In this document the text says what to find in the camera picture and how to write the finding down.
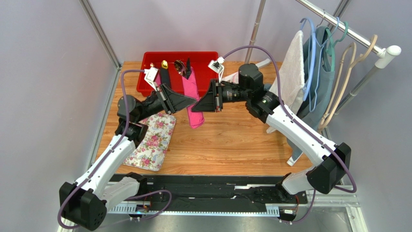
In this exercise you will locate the red plastic bin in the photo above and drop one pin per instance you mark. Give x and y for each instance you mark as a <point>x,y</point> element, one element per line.
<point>199,61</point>

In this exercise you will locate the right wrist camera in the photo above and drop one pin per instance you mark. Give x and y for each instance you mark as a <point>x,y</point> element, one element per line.
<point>217,67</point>

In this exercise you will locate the green hanger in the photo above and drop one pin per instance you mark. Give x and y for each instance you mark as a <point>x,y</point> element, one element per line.
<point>330,45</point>

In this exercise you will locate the iridescent purple spoon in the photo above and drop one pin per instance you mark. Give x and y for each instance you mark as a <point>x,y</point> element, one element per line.
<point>180,67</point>

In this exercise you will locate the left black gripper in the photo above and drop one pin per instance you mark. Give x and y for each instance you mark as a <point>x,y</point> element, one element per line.
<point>171,101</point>

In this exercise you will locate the metal clothes rack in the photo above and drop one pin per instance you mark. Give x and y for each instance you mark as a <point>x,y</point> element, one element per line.
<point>359,119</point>

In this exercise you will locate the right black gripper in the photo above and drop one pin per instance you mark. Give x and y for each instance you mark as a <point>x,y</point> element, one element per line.
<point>216,96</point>

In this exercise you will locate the blue hanger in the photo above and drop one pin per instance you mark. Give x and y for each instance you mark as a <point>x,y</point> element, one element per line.
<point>311,55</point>

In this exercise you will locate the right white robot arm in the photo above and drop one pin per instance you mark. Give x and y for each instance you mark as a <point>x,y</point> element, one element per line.
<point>330,161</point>

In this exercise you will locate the black rolled napkin bundle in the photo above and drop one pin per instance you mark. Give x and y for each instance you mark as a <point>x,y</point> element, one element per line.
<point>164,74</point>

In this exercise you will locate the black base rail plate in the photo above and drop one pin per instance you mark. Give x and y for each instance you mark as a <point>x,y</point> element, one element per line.
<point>211,194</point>

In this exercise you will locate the floral tray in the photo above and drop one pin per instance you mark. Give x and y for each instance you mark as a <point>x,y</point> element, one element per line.
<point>150,154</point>

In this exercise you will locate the blue-grey garment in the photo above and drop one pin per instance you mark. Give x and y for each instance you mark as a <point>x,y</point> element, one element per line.
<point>322,81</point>

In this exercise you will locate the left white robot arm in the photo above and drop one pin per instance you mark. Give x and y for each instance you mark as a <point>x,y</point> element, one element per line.
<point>86,201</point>

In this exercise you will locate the white round mesh basket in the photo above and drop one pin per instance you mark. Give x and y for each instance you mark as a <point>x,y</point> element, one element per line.
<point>232,78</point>

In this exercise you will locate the white towel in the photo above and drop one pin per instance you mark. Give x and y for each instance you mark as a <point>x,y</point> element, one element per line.
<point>292,76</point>

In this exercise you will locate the beige hanger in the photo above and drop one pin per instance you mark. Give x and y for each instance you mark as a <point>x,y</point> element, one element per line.
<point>340,85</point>
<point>361,57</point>

